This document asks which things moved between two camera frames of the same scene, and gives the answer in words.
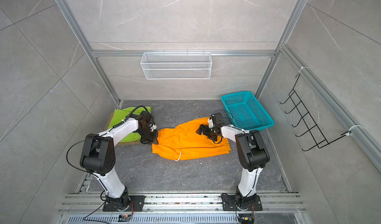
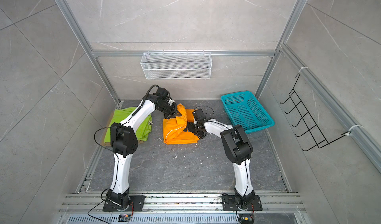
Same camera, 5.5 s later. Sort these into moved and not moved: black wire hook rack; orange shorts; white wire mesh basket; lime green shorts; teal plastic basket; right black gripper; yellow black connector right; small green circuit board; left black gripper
Moved: orange shorts; left black gripper; right black gripper
Not moved: black wire hook rack; lime green shorts; teal plastic basket; small green circuit board; white wire mesh basket; yellow black connector right
